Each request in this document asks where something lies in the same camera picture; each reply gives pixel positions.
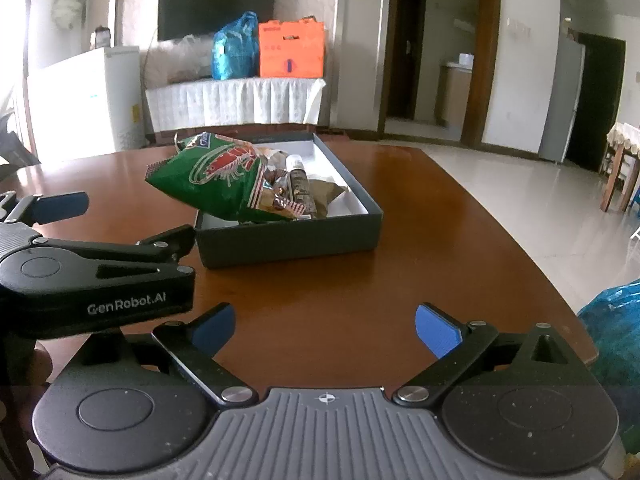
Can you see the blue plastic bag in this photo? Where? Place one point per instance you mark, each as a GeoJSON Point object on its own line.
{"type": "Point", "coordinates": [235, 51]}

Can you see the orange cardboard box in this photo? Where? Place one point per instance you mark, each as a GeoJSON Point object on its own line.
{"type": "Point", "coordinates": [291, 49]}

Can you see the kettle on small refrigerator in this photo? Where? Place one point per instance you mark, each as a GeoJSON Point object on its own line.
{"type": "Point", "coordinates": [100, 38]}

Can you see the dark snack stick packet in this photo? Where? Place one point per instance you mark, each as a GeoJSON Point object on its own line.
{"type": "Point", "coordinates": [300, 186]}

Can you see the green shrimp chips bag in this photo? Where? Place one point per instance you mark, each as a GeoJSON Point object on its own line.
{"type": "Point", "coordinates": [217, 175]}

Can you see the blue bag at table edge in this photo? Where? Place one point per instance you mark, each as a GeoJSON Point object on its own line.
{"type": "Point", "coordinates": [612, 321]}

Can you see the white small refrigerator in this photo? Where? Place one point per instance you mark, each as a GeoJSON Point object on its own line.
{"type": "Point", "coordinates": [87, 105]}

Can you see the kitchen counter cabinet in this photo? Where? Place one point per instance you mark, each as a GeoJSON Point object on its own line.
{"type": "Point", "coordinates": [453, 94]}

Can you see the tan wafer snack packet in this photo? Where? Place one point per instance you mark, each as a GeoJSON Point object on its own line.
{"type": "Point", "coordinates": [323, 193]}

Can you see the black wall television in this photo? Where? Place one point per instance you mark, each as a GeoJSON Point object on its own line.
{"type": "Point", "coordinates": [179, 18]}

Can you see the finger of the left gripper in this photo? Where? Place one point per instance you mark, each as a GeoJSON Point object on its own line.
{"type": "Point", "coordinates": [40, 209]}
{"type": "Point", "coordinates": [171, 245]}

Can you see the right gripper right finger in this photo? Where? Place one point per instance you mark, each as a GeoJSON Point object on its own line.
{"type": "Point", "coordinates": [461, 350]}

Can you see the grey open storage box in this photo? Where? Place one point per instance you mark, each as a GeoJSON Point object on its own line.
{"type": "Point", "coordinates": [353, 223]}

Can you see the tall grey refrigerator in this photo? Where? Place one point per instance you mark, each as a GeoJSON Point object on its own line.
{"type": "Point", "coordinates": [567, 83]}

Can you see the clear plastic bag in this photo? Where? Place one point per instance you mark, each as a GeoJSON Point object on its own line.
{"type": "Point", "coordinates": [181, 60]}

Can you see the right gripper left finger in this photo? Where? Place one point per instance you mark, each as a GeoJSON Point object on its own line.
{"type": "Point", "coordinates": [191, 348]}

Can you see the white lace cabinet cloth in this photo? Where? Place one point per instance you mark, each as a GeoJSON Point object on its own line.
{"type": "Point", "coordinates": [235, 102]}

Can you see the wooden dining table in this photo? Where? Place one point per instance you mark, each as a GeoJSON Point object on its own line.
{"type": "Point", "coordinates": [623, 140]}

